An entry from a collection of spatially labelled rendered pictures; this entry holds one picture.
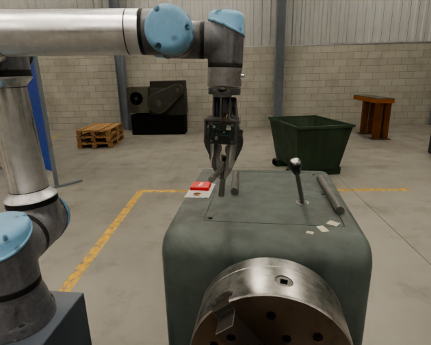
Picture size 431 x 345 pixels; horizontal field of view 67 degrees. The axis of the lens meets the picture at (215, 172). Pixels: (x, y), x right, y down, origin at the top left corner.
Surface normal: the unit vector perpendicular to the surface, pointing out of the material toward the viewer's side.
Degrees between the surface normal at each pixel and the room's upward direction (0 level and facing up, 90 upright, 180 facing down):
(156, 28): 90
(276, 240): 35
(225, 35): 90
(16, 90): 88
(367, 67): 90
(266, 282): 4
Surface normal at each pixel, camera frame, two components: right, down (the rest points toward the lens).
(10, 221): -0.02, -0.91
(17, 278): 0.73, 0.18
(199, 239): -0.11, -0.52
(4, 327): 0.19, -0.03
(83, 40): 0.01, 0.69
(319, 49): -0.04, 0.29
